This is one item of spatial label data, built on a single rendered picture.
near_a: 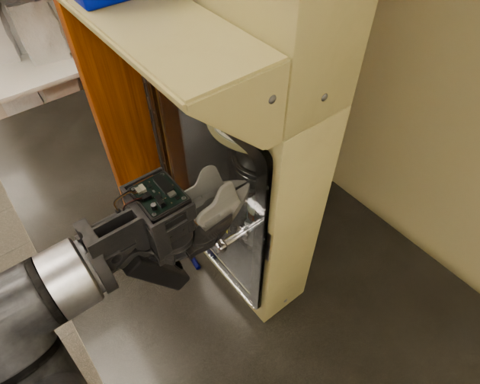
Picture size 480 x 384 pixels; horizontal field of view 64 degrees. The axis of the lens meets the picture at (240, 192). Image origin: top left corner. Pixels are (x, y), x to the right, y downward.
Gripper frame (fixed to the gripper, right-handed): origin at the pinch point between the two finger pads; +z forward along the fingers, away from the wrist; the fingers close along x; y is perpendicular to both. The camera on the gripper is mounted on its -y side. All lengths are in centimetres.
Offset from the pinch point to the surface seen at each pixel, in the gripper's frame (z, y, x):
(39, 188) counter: -20, -37, 60
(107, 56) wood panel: -1.8, 5.8, 32.5
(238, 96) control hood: -3.7, 18.6, -4.5
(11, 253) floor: -46, -131, 132
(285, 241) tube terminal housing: 5.3, -11.0, -4.5
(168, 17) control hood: -2.1, 20.1, 9.2
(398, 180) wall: 46, -26, -1
